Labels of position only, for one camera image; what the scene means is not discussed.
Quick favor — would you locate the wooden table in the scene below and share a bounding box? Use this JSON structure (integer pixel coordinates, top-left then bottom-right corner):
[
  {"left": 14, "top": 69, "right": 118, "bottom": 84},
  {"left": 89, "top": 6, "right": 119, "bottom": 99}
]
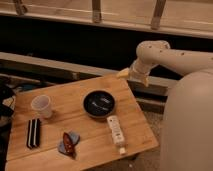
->
[{"left": 5, "top": 75, "right": 158, "bottom": 171}]

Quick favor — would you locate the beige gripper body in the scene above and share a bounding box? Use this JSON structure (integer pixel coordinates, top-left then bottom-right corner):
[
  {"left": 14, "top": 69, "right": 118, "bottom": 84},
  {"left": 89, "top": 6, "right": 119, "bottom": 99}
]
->
[{"left": 116, "top": 66, "right": 149, "bottom": 87}]

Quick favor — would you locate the black ceramic bowl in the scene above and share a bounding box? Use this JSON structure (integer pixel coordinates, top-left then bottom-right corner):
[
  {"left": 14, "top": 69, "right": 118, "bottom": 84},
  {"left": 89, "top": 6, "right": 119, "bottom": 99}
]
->
[{"left": 83, "top": 90, "right": 115, "bottom": 119}]

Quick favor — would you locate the translucent plastic cup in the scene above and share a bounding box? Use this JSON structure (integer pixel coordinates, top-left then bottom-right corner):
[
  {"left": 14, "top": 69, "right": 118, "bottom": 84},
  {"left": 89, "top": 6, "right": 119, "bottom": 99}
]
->
[{"left": 31, "top": 95, "right": 53, "bottom": 119}]

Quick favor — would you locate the black white striped box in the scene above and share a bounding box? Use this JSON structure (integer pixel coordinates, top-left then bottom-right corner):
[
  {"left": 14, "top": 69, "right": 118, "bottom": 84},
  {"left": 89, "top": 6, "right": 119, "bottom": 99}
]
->
[{"left": 26, "top": 118, "right": 41, "bottom": 149}]

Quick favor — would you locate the dark clutter at left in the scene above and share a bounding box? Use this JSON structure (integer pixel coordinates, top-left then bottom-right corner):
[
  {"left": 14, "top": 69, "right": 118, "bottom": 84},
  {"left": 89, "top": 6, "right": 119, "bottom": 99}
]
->
[{"left": 0, "top": 78, "right": 16, "bottom": 127}]

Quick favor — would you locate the white remote controller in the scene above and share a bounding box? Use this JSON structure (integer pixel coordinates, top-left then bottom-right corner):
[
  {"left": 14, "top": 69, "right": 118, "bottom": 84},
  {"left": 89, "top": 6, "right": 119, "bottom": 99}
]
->
[{"left": 107, "top": 115, "right": 126, "bottom": 155}]

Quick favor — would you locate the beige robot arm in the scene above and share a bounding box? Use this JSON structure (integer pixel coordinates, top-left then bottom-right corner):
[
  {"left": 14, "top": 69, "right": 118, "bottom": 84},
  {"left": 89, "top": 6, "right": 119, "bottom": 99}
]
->
[{"left": 119, "top": 40, "right": 213, "bottom": 171}]

